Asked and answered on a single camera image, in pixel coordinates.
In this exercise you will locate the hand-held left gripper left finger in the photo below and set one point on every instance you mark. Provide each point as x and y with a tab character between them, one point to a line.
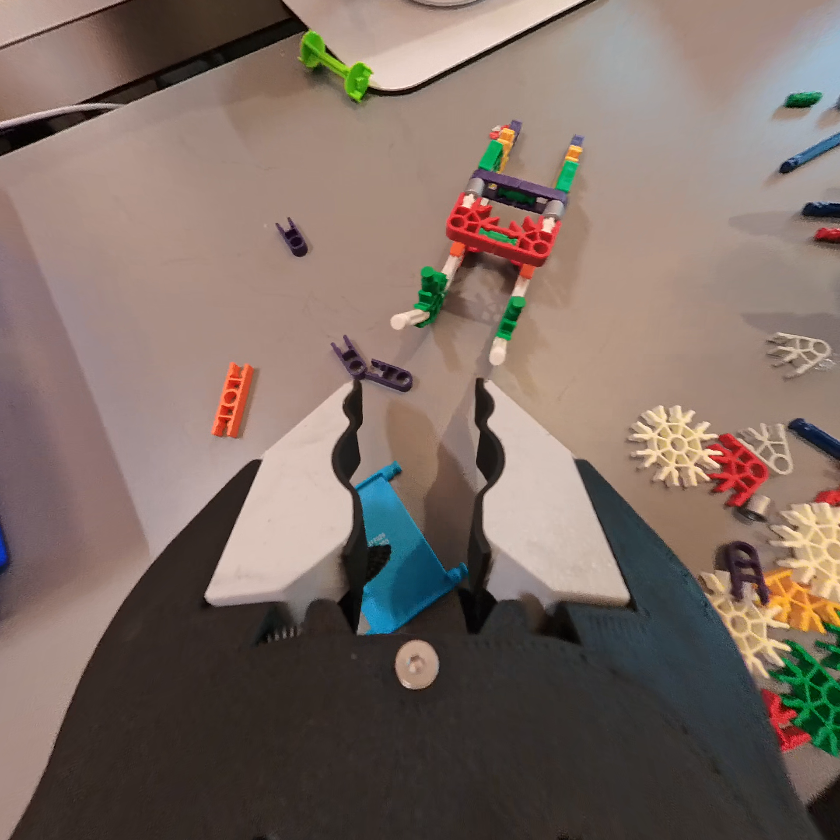
282	525

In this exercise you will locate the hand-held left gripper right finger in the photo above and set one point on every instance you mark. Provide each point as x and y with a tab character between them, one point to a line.
551	525

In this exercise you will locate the colourful toy construction model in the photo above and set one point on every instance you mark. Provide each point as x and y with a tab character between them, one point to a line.
485	180

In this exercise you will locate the blue toy panel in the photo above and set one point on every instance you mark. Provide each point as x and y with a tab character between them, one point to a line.
400	577

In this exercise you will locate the orange toy connector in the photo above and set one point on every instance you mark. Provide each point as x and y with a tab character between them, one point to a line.
233	400

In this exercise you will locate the grey toy spacer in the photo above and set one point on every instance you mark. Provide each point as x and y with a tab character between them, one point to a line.
760	510

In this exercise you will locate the light grey toy connector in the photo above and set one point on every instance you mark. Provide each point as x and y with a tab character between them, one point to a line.
797	354
774	453

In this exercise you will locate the blue toy rod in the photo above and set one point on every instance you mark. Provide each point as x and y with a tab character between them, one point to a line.
823	209
814	436
807	157

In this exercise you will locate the blue plastic bin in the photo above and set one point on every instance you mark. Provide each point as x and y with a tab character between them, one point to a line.
3	544

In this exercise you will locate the pile of colourful toy connectors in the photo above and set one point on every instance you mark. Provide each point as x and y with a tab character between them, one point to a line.
814	702

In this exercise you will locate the red toy rod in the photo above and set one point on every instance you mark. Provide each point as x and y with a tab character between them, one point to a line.
830	234

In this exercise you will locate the lime green toy piece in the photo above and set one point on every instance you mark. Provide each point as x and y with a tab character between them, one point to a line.
331	64

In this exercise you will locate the dark brown desk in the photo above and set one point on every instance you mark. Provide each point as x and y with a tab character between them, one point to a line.
131	59

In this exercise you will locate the silver monitor stand base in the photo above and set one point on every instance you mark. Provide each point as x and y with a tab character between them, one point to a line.
426	46

